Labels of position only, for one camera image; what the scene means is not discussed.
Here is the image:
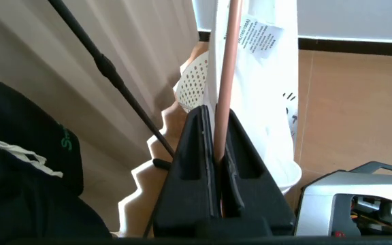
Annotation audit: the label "white garment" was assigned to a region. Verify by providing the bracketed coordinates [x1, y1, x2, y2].
[202, 0, 303, 195]

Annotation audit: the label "beige curtain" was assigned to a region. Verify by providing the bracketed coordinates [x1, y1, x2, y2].
[0, 0, 201, 233]

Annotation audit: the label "pink clothes hanger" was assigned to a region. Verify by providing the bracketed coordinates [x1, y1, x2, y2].
[212, 0, 244, 165]

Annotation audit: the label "black clothes rack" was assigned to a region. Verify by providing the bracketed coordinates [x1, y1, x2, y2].
[47, 0, 176, 238]

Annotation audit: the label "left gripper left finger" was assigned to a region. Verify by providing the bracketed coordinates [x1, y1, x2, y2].
[153, 105, 222, 238]

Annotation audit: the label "white laundry basket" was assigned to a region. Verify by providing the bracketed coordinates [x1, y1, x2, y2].
[172, 50, 210, 114]

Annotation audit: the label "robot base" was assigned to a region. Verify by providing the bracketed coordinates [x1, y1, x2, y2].
[293, 161, 392, 238]

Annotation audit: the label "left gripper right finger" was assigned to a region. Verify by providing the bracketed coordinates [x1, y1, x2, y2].
[219, 108, 297, 238]

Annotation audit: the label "black shorts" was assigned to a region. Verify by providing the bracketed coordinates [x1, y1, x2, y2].
[0, 69, 112, 245]

